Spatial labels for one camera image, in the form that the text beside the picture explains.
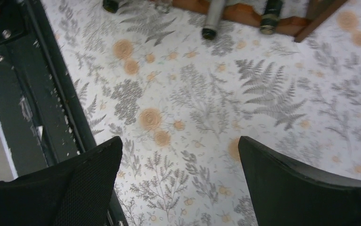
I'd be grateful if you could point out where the clear bottle black cap front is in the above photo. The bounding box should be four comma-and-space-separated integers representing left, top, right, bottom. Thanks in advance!
259, 0, 284, 35

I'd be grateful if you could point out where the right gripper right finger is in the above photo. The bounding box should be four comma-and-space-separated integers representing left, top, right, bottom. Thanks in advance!
238, 137, 361, 226

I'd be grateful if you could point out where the green wine bottle brown label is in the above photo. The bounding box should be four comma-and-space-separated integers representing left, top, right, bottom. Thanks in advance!
102, 0, 121, 13

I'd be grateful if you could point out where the brown wooden wine rack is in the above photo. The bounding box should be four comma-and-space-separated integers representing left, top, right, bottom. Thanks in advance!
172, 0, 346, 43

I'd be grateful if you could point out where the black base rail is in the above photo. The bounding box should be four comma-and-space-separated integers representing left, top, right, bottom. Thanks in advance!
0, 0, 127, 226

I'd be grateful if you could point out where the floral tablecloth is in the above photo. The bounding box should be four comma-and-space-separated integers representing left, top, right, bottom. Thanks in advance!
43, 0, 361, 226

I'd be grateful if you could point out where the green wine bottle silver neck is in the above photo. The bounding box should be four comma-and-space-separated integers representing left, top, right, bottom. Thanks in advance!
201, 0, 227, 40

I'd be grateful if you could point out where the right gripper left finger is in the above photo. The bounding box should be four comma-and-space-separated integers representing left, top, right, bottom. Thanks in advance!
0, 137, 123, 226

